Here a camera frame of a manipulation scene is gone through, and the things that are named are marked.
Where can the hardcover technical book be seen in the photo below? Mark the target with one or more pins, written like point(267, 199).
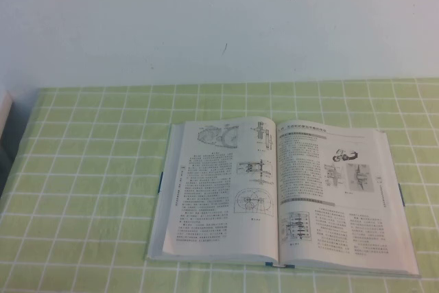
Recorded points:
point(223, 169)

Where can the green white checked tablecloth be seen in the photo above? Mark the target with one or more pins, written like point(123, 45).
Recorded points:
point(85, 169)

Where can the beige board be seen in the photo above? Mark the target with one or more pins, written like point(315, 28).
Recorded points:
point(4, 111)

